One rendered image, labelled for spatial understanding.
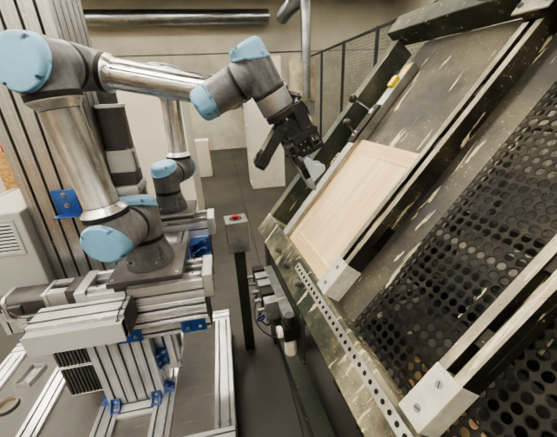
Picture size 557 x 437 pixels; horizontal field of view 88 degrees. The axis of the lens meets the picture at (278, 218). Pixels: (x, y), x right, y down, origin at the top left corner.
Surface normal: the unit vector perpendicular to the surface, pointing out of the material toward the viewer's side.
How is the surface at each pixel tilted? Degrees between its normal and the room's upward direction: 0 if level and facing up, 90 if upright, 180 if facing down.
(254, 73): 95
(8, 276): 90
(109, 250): 97
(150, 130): 90
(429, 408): 50
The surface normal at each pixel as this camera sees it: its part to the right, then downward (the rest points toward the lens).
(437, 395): -0.77, -0.48
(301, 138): 0.18, 0.38
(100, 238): -0.02, 0.51
